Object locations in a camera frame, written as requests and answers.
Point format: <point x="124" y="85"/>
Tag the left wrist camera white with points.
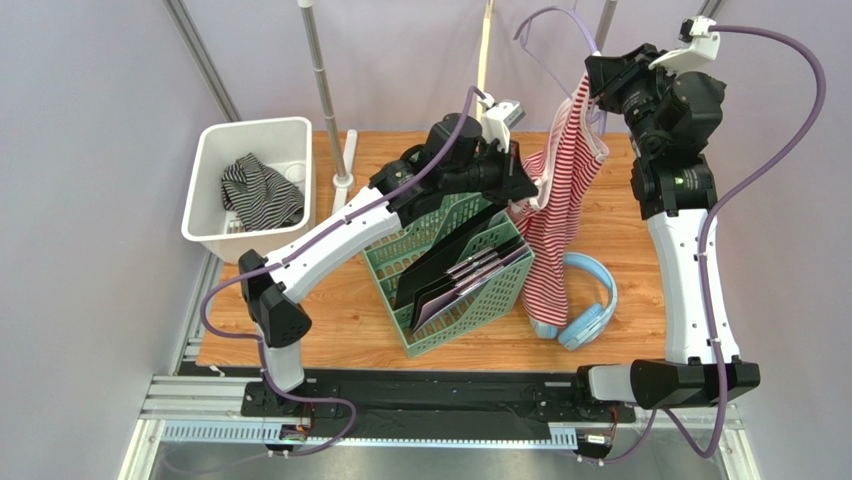
<point x="497" y="120"/>

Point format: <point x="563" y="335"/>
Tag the red white striped tank top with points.
<point x="563" y="170"/>

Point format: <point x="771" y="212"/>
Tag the blue headphones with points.
<point x="586" y="306"/>

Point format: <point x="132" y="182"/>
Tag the pink booklets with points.
<point x="462" y="280"/>

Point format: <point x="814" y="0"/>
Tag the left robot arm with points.
<point x="460" y="155"/>

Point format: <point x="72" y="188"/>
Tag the purple plastic hanger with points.
<point x="556" y="38"/>

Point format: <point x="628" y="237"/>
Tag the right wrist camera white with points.
<point x="700" y="46"/>

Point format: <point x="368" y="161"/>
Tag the cream wooden hanger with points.
<point x="482" y="64"/>

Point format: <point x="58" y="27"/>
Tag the left white rack foot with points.
<point x="344" y="159"/>

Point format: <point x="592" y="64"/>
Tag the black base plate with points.
<point x="434" y="405"/>

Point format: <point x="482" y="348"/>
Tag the white plastic basket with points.
<point x="282" y="144"/>

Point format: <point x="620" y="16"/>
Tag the black white striped tank top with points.
<point x="261" y="197"/>

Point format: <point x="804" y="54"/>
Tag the green plastic file organizer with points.
<point x="388" y="257"/>

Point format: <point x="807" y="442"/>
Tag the black folder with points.
<point x="487" y="228"/>

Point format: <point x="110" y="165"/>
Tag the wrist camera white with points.
<point x="700" y="46"/>
<point x="497" y="120"/>

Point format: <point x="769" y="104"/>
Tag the left rack pole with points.
<point x="309" y="21"/>

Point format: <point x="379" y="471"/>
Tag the aluminium frame rail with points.
<point x="190" y="427"/>

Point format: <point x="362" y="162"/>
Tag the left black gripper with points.
<point x="513" y="183"/>

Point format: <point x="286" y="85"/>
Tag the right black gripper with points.
<point x="609" y="80"/>

